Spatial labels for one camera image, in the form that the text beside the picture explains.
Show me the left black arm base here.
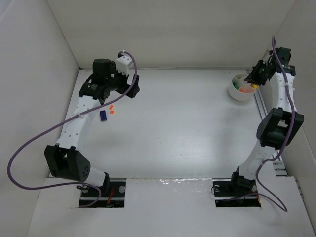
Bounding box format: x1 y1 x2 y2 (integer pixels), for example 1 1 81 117
77 178 126 208

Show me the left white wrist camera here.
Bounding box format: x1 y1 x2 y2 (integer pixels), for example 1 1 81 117
115 55 133 76

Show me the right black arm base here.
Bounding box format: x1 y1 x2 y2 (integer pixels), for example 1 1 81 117
211 179 261 208

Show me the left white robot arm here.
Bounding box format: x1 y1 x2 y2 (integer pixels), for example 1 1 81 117
44 54 140 192

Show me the purple lego brick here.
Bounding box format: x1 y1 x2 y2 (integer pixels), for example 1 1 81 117
99 110 107 122

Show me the yellow lego plate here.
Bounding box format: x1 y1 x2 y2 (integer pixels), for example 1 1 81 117
250 84 258 89

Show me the white divided round container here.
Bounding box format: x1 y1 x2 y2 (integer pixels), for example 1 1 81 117
228 74 259 102

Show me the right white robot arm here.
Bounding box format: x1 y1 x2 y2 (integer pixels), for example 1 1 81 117
228 47 304 196

